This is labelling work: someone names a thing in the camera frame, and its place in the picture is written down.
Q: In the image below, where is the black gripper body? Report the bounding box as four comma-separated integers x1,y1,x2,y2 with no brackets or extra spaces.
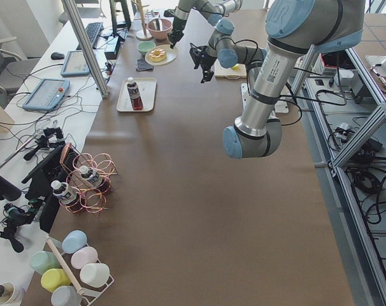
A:
164,9,187,45
189,43,216,75

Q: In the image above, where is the white plate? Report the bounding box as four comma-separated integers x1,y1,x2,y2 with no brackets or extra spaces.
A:
145,45,178,66

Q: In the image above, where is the braided donut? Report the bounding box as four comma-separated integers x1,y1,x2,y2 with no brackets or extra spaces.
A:
148,48,167,62

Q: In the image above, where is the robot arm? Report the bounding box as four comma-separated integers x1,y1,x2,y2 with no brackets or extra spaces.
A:
173,1,365,159
164,0,243,48

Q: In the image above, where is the cream rabbit tray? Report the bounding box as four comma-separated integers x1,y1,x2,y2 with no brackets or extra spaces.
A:
117,77,157,112

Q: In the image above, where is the dark tea bottle on tray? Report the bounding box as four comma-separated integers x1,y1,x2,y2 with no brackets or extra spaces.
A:
126,77,143,111

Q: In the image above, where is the pink bowl with ice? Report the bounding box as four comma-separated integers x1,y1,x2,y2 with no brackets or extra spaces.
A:
147,18,173,40

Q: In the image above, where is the wooden cutting board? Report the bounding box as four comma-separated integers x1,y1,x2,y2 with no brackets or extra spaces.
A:
214,61,247,79

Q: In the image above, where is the green bowl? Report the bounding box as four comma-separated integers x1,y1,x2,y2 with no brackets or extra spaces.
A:
137,41,156,56

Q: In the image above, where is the wooden mug tree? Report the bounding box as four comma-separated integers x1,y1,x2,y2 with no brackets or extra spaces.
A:
132,0,152,41

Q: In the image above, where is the grey folded cloth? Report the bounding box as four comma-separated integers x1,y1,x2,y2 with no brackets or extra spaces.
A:
136,58,154,71

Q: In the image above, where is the black keyboard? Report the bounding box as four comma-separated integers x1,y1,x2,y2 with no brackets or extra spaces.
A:
85,22,104,48

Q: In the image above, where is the blue teach pendant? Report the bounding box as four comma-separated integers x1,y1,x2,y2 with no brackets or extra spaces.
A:
22,78,70,112
61,50,90,77

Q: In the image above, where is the computer mouse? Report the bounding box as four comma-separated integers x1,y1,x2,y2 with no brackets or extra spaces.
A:
50,52,65,60

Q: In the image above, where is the dark tea bottle in rack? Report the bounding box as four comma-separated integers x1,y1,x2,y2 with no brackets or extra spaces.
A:
78,165,111,194

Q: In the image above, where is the light blue cup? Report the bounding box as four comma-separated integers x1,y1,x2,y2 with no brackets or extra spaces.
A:
62,230,87,254

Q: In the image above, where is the pink cup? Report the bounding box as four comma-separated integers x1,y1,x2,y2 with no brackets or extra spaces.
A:
71,246,98,269

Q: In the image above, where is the white cup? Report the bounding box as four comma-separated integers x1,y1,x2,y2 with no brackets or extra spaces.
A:
80,263,110,288

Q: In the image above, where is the pale green cup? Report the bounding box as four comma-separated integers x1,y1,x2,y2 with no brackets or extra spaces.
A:
30,251,61,275

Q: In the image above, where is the yellow cup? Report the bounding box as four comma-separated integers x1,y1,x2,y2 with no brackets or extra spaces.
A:
41,268,71,293

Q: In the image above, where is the grey cup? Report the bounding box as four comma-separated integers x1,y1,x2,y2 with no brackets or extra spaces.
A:
51,286,82,306

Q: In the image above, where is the aluminium frame post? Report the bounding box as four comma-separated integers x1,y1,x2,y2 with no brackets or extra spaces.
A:
62,0,110,98

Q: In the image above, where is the copper wire bottle rack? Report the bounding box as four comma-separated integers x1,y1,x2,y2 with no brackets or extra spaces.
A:
59,143,117,217

